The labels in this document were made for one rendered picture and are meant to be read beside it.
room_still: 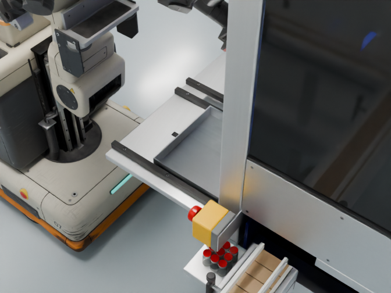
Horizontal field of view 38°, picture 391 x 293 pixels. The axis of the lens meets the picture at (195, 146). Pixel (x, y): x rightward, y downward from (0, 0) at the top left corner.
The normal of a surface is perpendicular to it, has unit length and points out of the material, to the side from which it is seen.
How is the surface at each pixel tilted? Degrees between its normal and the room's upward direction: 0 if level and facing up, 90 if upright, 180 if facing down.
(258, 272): 0
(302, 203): 90
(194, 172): 0
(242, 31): 90
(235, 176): 90
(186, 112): 0
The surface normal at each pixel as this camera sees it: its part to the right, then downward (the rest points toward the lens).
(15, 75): 0.80, 0.45
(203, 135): 0.00, -0.67
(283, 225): -0.61, 0.59
